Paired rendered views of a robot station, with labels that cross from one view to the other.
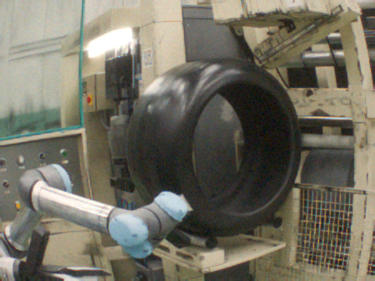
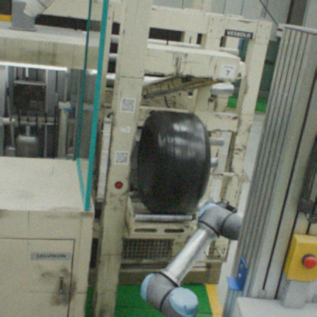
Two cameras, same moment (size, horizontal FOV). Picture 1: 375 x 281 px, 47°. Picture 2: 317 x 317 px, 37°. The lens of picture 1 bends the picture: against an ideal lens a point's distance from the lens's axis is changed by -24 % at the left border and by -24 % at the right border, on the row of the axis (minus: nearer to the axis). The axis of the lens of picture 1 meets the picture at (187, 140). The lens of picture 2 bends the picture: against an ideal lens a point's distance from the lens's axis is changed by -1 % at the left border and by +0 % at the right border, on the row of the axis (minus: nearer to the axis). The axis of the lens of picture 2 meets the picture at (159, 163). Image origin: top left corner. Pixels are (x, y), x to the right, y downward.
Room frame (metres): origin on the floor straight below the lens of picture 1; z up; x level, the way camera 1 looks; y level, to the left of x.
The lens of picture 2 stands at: (1.20, 2.38, 2.07)
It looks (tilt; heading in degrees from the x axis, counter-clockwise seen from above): 20 degrees down; 285
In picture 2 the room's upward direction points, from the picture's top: 8 degrees clockwise
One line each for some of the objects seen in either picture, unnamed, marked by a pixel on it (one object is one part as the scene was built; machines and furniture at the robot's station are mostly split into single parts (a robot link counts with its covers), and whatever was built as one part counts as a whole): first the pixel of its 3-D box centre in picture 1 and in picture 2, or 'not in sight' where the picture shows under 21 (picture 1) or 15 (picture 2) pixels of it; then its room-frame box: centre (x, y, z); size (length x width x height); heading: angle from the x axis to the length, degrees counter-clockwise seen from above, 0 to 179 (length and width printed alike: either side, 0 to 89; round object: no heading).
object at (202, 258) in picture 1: (185, 250); (160, 227); (1.74, 0.04, 0.84); 0.36 x 0.09 x 0.06; 30
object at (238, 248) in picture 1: (219, 251); (154, 221); (1.81, -0.08, 0.80); 0.37 x 0.36 x 0.02; 120
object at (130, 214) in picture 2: not in sight; (127, 204); (1.97, 0.01, 0.90); 0.40 x 0.03 x 0.10; 120
